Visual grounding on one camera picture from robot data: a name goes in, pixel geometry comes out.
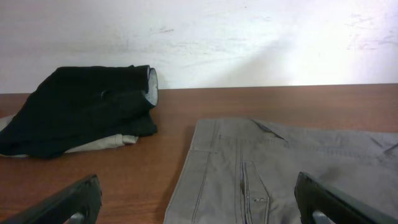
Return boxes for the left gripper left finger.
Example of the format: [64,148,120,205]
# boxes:
[3,174,102,224]

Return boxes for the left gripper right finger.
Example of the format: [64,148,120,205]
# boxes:
[294,172,397,224]

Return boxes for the grey trousers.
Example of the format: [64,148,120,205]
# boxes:
[164,118,397,223]

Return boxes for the beige folded garment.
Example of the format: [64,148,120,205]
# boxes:
[1,114,139,158]

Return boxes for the black folded garment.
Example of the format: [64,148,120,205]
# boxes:
[1,65,159,159]

